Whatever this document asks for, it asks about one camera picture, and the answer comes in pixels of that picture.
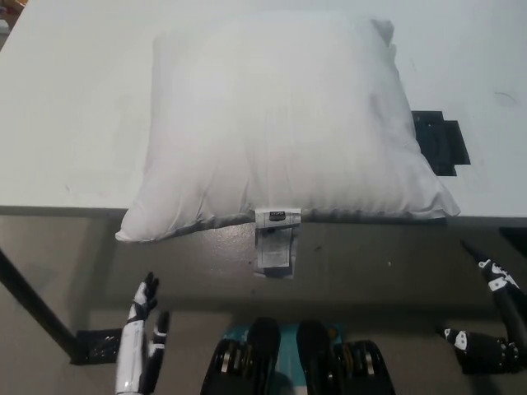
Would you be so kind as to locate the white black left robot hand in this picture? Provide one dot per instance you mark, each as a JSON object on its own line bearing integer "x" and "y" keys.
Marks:
{"x": 133, "y": 354}

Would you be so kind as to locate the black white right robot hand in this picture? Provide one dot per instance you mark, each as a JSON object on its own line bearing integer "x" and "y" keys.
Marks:
{"x": 500, "y": 284}

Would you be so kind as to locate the white pillow with label tag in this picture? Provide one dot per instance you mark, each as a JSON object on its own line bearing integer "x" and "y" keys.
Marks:
{"x": 271, "y": 123}

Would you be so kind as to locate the black metal table leg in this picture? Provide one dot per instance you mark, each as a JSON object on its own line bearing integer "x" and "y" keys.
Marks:
{"x": 37, "y": 304}

